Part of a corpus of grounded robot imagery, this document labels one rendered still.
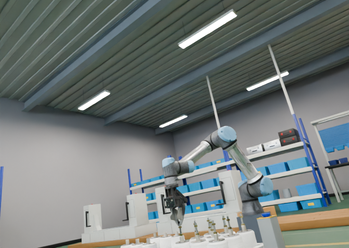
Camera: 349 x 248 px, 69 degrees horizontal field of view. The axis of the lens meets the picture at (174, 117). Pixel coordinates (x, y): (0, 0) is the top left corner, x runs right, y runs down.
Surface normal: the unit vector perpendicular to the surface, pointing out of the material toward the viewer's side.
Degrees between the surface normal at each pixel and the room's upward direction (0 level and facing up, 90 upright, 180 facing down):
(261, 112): 90
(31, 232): 90
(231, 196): 90
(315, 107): 90
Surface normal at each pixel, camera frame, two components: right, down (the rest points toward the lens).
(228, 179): -0.62, -0.17
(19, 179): 0.77, -0.33
